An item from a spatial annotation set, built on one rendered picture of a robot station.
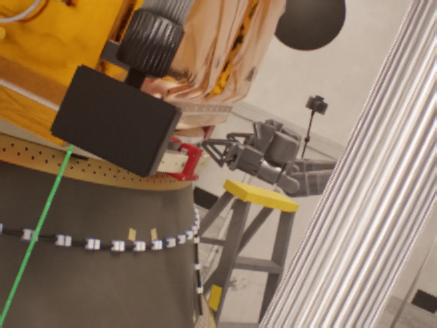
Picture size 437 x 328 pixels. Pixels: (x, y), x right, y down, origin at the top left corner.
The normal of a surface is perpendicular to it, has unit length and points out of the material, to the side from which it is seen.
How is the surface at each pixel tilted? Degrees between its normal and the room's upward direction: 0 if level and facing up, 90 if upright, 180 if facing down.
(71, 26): 88
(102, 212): 62
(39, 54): 97
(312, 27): 90
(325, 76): 90
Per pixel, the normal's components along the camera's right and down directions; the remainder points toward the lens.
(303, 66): -0.12, 0.08
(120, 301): 0.85, -0.07
